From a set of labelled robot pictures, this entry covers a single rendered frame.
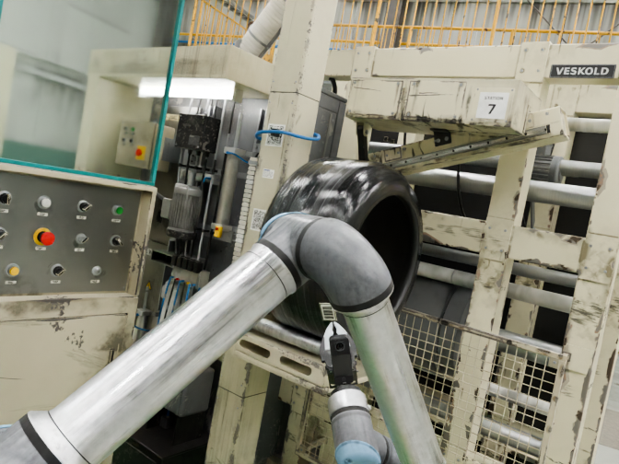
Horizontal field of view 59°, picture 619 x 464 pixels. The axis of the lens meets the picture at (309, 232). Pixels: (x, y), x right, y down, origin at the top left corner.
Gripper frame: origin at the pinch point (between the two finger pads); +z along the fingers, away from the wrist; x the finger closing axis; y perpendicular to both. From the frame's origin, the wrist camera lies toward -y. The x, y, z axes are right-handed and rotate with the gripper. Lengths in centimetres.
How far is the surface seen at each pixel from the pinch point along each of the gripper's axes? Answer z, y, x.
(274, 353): 11.8, 24.2, -18.5
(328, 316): 7.6, 5.7, -0.8
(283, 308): 16.4, 9.9, -13.2
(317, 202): 28.7, -17.4, 1.3
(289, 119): 71, -20, -2
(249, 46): 141, -17, -14
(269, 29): 140, -23, -5
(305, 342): 10.7, 19.4, -8.5
